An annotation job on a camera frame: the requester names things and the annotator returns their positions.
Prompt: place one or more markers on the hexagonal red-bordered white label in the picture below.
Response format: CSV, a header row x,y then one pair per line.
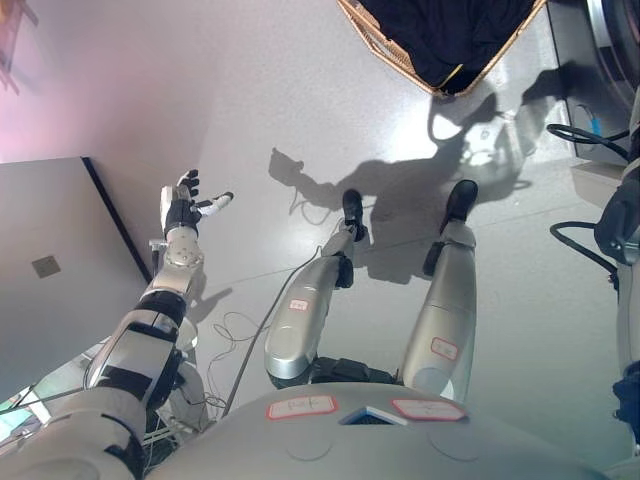
x,y
425,409

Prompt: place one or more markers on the silver robot right leg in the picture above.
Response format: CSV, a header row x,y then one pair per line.
x,y
445,310

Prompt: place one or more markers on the grey front-load washing machine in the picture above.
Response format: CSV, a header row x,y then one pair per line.
x,y
575,65

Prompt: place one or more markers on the beige wall socket plate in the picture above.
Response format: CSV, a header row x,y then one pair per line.
x,y
46,266

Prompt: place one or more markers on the grey robot torso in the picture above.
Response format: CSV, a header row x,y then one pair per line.
x,y
350,450

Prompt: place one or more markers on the white cabinet side panel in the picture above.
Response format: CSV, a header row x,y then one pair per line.
x,y
595,180

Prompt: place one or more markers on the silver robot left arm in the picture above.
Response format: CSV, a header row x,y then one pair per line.
x,y
135,345

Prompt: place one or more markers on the black clothes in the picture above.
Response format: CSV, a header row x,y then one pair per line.
x,y
450,35

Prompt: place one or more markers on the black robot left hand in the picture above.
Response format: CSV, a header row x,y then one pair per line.
x,y
180,212

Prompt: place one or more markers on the rounded red-bordered white label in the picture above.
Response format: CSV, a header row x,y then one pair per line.
x,y
300,407

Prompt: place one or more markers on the brown woven laundry basket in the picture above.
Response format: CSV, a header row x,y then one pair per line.
x,y
395,50

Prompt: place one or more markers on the silver robot left leg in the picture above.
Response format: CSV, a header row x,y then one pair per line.
x,y
300,310

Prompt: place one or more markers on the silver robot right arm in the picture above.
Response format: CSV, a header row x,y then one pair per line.
x,y
625,225

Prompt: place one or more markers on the silver robot leg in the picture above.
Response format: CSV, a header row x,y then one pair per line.
x,y
445,310
300,310

